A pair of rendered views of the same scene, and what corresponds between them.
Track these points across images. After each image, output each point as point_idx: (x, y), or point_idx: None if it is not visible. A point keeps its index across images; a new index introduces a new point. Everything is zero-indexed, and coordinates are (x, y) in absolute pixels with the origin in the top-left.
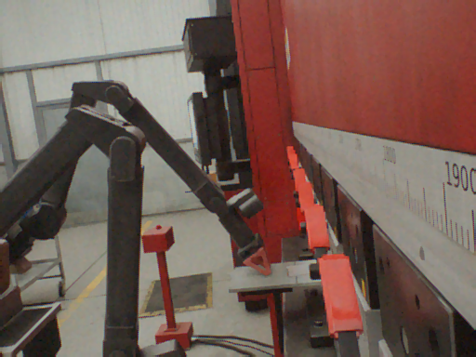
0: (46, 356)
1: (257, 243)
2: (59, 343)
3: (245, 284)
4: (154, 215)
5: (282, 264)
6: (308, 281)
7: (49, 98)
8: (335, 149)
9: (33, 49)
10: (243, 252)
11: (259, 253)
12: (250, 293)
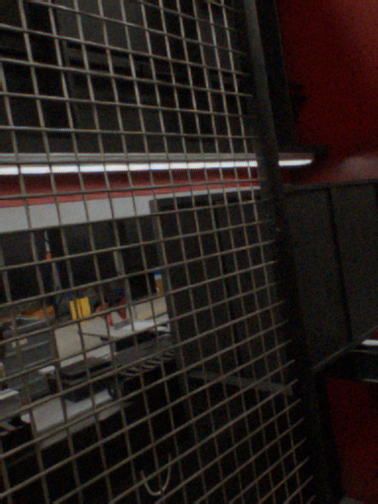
0: (1, 355)
1: (98, 298)
2: (4, 348)
3: (91, 330)
4: None
5: (129, 319)
6: (112, 335)
7: None
8: None
9: None
10: (94, 305)
11: (101, 307)
12: (104, 339)
